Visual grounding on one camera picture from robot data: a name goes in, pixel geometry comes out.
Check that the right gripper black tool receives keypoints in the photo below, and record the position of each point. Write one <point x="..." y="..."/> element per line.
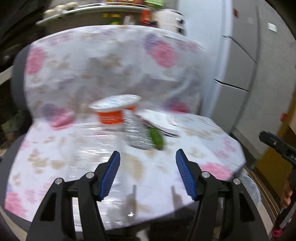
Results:
<point x="286" y="151"/>

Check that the white rice cooker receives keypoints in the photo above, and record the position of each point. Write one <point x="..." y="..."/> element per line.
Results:
<point x="170" y="20"/>

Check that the person right hand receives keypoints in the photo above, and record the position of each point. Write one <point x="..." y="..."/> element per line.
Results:
<point x="287" y="193"/>

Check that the floral white cloth cover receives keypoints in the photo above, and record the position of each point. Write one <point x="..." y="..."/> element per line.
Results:
<point x="115" y="81"/>

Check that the clear bagged trash bin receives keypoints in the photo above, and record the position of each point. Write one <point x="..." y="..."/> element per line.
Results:
<point x="251" y="188"/>

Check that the grey white refrigerator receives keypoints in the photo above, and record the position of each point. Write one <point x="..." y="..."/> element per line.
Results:
<point x="228" y="32"/>

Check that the clear plastic clamshell tray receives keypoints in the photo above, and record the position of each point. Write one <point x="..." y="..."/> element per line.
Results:
<point x="136" y="132"/>

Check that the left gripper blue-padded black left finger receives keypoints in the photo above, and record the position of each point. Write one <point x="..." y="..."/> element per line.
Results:
<point x="54" y="218"/>

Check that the orange instant noodle cup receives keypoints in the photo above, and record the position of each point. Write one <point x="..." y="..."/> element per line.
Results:
<point x="109" y="110"/>

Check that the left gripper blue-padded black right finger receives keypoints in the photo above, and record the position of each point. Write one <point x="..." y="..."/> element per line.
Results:
<point x="240" y="219"/>

